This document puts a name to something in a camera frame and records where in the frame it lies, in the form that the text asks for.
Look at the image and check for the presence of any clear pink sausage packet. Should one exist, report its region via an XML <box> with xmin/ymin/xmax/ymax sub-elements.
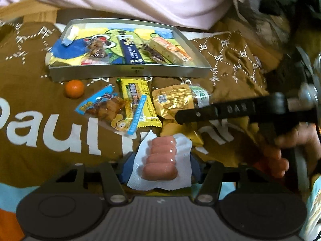
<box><xmin>127</xmin><ymin>130</ymin><xmax>193</xmax><ymax>191</ymax></box>

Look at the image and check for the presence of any blue clear brown snack packet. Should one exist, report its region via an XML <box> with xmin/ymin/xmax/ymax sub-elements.
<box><xmin>75</xmin><ymin>85</ymin><xmax>147</xmax><ymax>136</ymax></box>

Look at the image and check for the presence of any small yellow foil packet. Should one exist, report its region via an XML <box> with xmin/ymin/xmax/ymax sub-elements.
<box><xmin>160</xmin><ymin>124</ymin><xmax>204</xmax><ymax>147</ymax></box>

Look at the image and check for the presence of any person's right hand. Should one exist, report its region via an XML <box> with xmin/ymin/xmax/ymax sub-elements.
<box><xmin>263</xmin><ymin>124</ymin><xmax>321</xmax><ymax>179</ymax></box>

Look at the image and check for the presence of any orange tangerine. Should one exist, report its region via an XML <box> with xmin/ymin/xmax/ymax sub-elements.
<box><xmin>65</xmin><ymin>80</ymin><xmax>85</xmax><ymax>98</ymax></box>

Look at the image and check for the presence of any navy blue snack packet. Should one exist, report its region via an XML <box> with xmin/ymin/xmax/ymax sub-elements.
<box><xmin>117</xmin><ymin>36</ymin><xmax>141</xmax><ymax>65</ymax></box>

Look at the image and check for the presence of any clear nut packet red label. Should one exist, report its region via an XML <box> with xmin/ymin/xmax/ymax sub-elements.
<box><xmin>81</xmin><ymin>36</ymin><xmax>112</xmax><ymax>66</ymax></box>

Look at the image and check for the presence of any grey floral quilt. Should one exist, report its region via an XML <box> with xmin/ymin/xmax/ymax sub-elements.
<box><xmin>227</xmin><ymin>0</ymin><xmax>296</xmax><ymax>46</ymax></box>

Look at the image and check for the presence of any yellow snack bar packet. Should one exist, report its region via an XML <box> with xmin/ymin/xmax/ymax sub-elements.
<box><xmin>117</xmin><ymin>77</ymin><xmax>162</xmax><ymax>128</ymax></box>

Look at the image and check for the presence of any pink bed sheet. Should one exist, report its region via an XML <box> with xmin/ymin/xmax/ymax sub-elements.
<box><xmin>0</xmin><ymin>0</ymin><xmax>239</xmax><ymax>31</ymax></box>

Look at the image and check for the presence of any brown printed blanket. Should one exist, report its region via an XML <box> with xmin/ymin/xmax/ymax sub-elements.
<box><xmin>0</xmin><ymin>7</ymin><xmax>321</xmax><ymax>241</ymax></box>

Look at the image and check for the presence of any clear packet green label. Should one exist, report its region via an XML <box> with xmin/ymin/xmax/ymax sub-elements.
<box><xmin>189</xmin><ymin>85</ymin><xmax>213</xmax><ymax>108</ymax></box>

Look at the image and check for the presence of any gold foil snack packet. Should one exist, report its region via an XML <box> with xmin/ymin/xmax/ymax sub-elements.
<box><xmin>152</xmin><ymin>84</ymin><xmax>198</xmax><ymax>119</ymax></box>

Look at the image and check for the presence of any silver tray with cartoon drawing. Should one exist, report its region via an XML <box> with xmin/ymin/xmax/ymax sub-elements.
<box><xmin>48</xmin><ymin>18</ymin><xmax>212</xmax><ymax>82</ymax></box>

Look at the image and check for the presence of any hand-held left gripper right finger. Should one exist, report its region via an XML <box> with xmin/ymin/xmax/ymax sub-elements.
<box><xmin>191</xmin><ymin>153</ymin><xmax>270</xmax><ymax>204</ymax></box>

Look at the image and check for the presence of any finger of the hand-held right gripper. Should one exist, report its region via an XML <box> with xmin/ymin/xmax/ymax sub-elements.
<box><xmin>175</xmin><ymin>93</ymin><xmax>287</xmax><ymax>126</ymax></box>

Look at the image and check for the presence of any wooden bed frame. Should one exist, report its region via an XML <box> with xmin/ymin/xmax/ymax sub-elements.
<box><xmin>0</xmin><ymin>0</ymin><xmax>61</xmax><ymax>28</ymax></box>

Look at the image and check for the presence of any orange white cracker packet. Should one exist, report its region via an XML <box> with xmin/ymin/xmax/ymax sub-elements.
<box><xmin>148</xmin><ymin>36</ymin><xmax>193</xmax><ymax>64</ymax></box>

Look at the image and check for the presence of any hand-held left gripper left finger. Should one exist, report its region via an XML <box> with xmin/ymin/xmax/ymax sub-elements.
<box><xmin>54</xmin><ymin>153</ymin><xmax>137</xmax><ymax>205</ymax></box>

